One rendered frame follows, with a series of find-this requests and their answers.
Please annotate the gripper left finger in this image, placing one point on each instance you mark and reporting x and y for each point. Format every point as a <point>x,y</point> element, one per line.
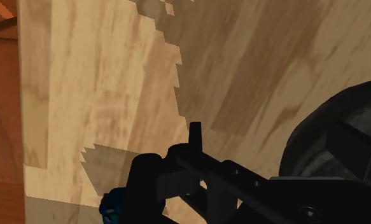
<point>176,173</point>

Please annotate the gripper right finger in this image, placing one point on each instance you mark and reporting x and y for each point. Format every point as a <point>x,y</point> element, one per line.
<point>352,152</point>

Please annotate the dark blue round thing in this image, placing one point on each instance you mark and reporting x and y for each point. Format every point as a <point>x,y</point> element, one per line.
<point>112,204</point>

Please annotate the black round bowl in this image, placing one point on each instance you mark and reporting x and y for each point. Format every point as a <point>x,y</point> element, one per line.
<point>309,139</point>

